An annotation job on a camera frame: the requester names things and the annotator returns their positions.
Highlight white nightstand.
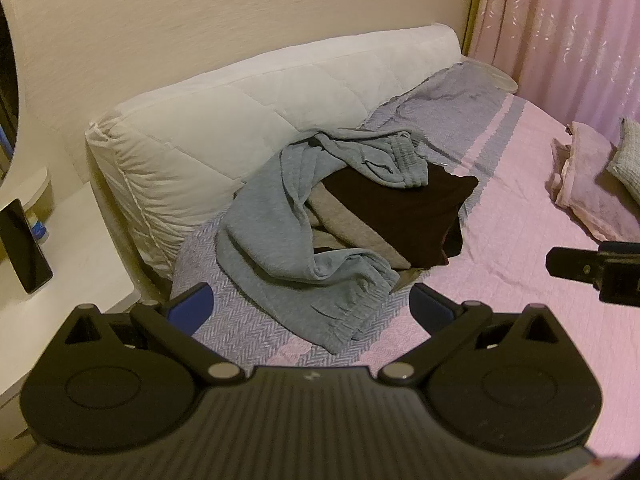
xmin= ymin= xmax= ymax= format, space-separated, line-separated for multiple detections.
xmin=0 ymin=167 xmax=138 ymax=441

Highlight black smartphone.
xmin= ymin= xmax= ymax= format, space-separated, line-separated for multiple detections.
xmin=0 ymin=199 xmax=53 ymax=295

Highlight small jar with blue label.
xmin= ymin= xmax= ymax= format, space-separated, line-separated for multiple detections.
xmin=27 ymin=210 xmax=49 ymax=244

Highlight grey garment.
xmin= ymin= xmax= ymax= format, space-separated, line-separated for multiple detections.
xmin=306 ymin=185 xmax=408 ymax=268

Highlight black garment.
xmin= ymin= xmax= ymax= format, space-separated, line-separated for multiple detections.
xmin=320 ymin=162 xmax=480 ymax=268

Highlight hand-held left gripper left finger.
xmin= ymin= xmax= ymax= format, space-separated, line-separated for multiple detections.
xmin=62 ymin=282 xmax=247 ymax=388

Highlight light blue sweatpants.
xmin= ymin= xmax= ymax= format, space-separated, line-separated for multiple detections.
xmin=216 ymin=130 xmax=431 ymax=356

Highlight olive window frame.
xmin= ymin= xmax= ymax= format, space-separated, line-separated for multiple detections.
xmin=462 ymin=0 xmax=488 ymax=56

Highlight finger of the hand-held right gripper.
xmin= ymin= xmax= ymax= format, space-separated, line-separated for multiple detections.
xmin=546 ymin=241 xmax=640 ymax=306

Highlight pink and lavender bedspread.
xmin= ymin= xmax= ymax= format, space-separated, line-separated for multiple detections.
xmin=170 ymin=62 xmax=640 ymax=461

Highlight round wall mirror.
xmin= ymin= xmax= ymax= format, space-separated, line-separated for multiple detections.
xmin=0 ymin=0 xmax=21 ymax=181

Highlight folded pink cloth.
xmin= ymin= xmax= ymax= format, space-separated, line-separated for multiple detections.
xmin=550 ymin=121 xmax=640 ymax=243

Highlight pink curtain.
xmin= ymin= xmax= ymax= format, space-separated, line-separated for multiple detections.
xmin=470 ymin=0 xmax=640 ymax=141

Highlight white quilted headboard cushion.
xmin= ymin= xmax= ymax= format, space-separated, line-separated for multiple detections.
xmin=85 ymin=24 xmax=463 ymax=281

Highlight grey-green knitted pillow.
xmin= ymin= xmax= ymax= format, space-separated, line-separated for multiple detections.
xmin=606 ymin=117 xmax=640 ymax=193

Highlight translucent plastic cover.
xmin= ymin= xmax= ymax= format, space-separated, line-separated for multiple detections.
xmin=462 ymin=57 xmax=518 ymax=93

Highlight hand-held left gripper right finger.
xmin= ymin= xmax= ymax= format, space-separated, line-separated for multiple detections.
xmin=376 ymin=282 xmax=563 ymax=388

